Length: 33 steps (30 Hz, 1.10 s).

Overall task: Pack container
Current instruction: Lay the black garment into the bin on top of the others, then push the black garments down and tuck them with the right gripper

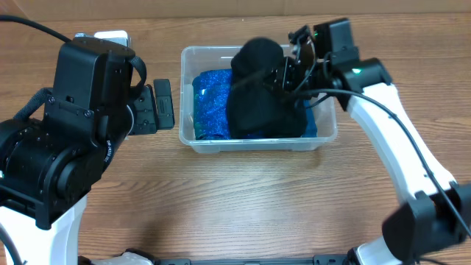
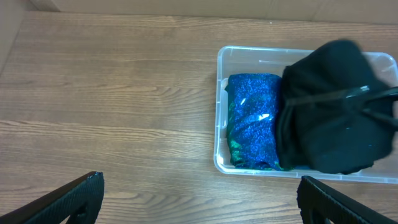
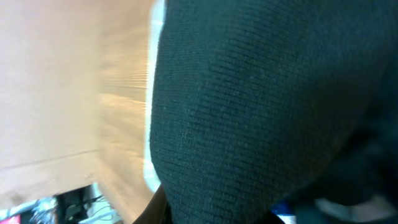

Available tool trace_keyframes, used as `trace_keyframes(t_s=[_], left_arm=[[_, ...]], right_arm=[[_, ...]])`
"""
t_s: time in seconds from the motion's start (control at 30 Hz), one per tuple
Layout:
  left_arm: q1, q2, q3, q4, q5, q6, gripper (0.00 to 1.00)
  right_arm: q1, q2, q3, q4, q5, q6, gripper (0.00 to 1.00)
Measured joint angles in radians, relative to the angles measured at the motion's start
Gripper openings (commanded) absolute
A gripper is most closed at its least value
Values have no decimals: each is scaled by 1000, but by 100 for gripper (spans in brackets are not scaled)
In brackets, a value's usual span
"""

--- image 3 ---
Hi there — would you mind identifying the black cloth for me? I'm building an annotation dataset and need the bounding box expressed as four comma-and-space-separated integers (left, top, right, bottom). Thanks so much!
150, 0, 397, 223

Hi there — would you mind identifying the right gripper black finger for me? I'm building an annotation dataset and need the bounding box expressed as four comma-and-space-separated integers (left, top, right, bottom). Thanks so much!
132, 185, 171, 224

